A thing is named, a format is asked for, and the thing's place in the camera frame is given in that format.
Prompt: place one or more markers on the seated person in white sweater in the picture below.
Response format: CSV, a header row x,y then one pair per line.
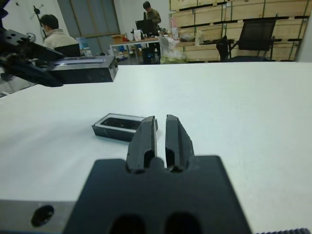
x,y
58,39

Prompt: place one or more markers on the black stand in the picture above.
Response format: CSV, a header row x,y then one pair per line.
x,y
36,10

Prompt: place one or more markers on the black office chair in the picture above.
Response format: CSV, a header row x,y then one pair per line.
x,y
256,34

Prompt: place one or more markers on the black box lid with picture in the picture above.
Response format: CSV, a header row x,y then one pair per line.
x,y
90,74

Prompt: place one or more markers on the black monitor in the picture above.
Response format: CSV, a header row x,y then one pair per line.
x,y
145,26

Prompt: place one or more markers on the computer with blue light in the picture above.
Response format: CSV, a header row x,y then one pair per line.
x,y
148,57

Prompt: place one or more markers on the dark desk chair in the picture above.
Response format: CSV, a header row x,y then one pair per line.
x,y
70,51

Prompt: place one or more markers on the black box with white liner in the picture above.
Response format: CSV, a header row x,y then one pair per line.
x,y
107,135

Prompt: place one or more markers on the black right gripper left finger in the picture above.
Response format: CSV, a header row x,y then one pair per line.
x,y
143,141

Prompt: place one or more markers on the small orange box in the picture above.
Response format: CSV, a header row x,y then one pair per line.
x,y
119,39

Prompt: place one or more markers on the yellow-green bag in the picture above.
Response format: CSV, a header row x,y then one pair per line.
x,y
175,59

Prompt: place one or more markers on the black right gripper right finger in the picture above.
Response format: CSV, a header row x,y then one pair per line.
x,y
178,141

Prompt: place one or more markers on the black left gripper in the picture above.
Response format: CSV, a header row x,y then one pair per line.
x,y
9,61

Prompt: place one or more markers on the white frame desk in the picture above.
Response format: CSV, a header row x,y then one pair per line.
x,y
126,43

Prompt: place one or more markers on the white carton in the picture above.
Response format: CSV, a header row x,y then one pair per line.
x,y
137,35

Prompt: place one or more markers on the standing person in olive jacket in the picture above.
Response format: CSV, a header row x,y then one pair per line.
x,y
153,14

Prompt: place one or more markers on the white plastic bag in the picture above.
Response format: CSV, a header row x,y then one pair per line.
x,y
168,47

